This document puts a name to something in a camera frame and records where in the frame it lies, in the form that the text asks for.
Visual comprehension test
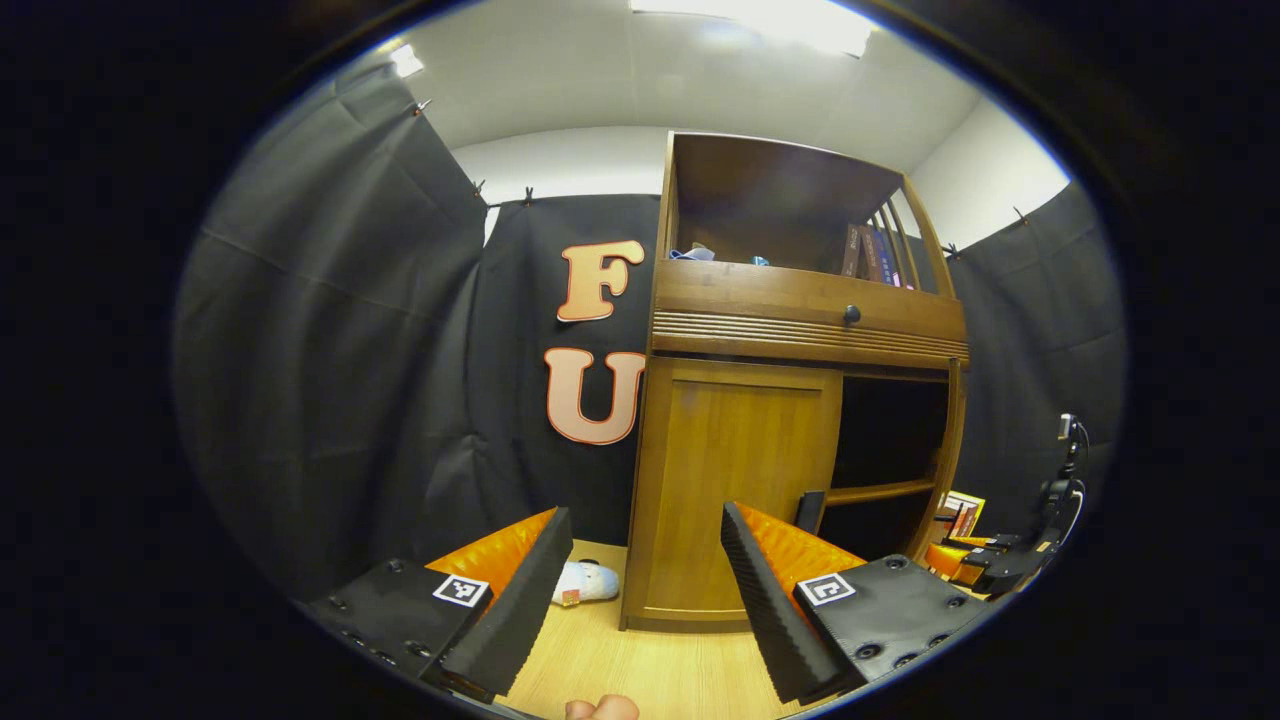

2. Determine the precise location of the blue book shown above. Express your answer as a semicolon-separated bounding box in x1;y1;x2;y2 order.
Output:
874;229;916;291

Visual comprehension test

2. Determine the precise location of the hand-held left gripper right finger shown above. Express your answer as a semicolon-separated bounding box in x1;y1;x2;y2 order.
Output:
721;501;992;706

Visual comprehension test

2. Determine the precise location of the wooden double-door shoe cabinet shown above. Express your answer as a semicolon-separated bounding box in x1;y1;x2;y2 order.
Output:
620;130;971;633

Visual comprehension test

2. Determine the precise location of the cardboard box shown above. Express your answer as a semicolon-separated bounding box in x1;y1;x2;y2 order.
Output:
938;489;987;542

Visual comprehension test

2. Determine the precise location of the white plush toy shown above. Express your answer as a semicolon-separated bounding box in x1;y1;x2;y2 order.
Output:
552;560;621;607

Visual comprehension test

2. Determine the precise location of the large ceiling light panel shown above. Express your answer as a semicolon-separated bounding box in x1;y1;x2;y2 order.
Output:
630;0;877;58

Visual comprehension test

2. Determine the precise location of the wooden drawer with black knob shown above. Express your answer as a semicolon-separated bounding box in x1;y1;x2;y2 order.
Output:
650;260;969;367

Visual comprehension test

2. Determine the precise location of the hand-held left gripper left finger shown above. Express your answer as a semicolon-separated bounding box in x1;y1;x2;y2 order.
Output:
300;507;575;702

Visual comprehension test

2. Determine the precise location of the wooden shoe cabinet door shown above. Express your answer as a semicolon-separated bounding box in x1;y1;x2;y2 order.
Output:
628;357;845;627
905;358;969;561

